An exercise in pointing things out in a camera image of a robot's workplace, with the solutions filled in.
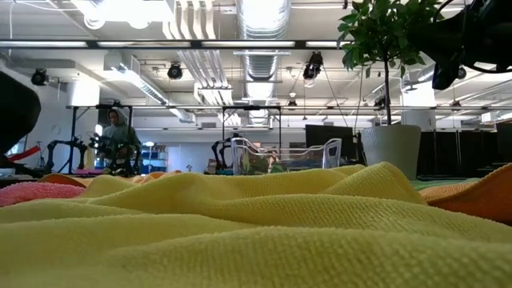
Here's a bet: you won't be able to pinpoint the red flat bar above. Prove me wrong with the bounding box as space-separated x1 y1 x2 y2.
7 146 41 163

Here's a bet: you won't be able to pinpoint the yellow microfiber towel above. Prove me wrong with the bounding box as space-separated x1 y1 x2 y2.
0 161 512 288

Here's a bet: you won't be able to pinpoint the black computer monitor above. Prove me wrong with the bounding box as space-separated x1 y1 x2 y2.
305 124 355 161

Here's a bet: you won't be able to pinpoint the clear plastic bin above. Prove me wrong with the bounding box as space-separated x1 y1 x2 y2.
230 137 343 176

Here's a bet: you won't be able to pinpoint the green microfiber towel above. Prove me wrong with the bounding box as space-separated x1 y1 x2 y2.
410 177 481 192

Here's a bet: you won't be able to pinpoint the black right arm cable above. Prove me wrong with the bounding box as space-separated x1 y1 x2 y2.
463 59 512 75

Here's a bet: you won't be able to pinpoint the pink microfiber towel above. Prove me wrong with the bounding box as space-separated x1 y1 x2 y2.
0 182 87 208

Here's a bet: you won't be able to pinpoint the black overhead frame bar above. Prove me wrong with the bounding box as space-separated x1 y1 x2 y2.
0 38 349 50

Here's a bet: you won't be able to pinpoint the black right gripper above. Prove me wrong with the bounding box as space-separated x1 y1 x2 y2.
407 0 512 91

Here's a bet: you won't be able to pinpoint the orange microfiber towel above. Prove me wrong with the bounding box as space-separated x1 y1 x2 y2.
38 170 183 189
418 162 512 226

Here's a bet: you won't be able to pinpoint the black metal rig frame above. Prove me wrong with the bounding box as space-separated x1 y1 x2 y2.
66 103 134 175
221 104 283 161

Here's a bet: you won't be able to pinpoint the white ribbed plant pot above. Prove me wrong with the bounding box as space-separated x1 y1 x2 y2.
361 124 422 181

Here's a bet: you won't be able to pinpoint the silver ventilation duct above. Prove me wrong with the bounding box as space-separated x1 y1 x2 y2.
235 0 292 126

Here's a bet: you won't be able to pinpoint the person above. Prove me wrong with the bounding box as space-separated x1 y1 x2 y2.
98 107 142 174

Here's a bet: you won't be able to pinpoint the black partition panels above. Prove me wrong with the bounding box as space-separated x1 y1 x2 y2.
415 130 498 177

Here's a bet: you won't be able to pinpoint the blue storage shelf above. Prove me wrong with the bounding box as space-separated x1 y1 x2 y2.
139 150 169 175

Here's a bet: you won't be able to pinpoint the green leafy plant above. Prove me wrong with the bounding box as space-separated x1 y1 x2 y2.
337 0 446 126

